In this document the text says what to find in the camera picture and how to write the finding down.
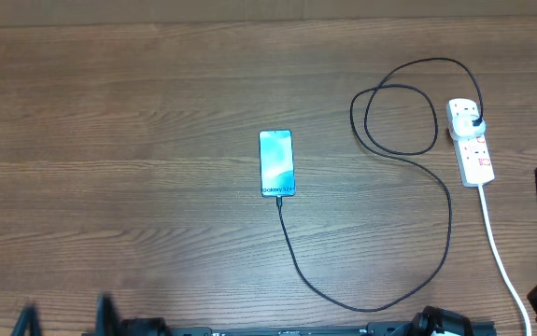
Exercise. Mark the white power strip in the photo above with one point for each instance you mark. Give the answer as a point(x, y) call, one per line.
point(474, 162)

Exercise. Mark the white charger plug adapter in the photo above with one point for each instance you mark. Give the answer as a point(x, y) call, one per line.
point(465, 127)

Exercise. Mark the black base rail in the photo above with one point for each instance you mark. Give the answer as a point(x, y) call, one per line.
point(371, 329)

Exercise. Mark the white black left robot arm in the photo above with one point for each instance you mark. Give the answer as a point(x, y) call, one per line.
point(107, 322)

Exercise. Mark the blue Galaxy smartphone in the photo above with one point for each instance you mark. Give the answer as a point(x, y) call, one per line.
point(277, 163)

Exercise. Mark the brown cardboard wall panel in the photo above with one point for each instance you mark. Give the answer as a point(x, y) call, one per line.
point(17, 13)

